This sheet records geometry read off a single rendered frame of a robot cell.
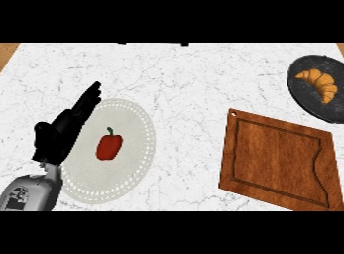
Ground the golden croissant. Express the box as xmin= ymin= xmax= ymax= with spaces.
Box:
xmin=294 ymin=68 xmax=339 ymax=105

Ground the round white placemat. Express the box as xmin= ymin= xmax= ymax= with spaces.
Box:
xmin=60 ymin=98 xmax=157 ymax=205

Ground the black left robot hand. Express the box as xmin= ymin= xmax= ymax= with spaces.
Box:
xmin=31 ymin=80 xmax=102 ymax=166

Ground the brown wooden cutting board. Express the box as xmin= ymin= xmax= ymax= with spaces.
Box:
xmin=217 ymin=108 xmax=344 ymax=212

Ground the red bell pepper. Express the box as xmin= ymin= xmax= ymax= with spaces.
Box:
xmin=95 ymin=126 xmax=124 ymax=162

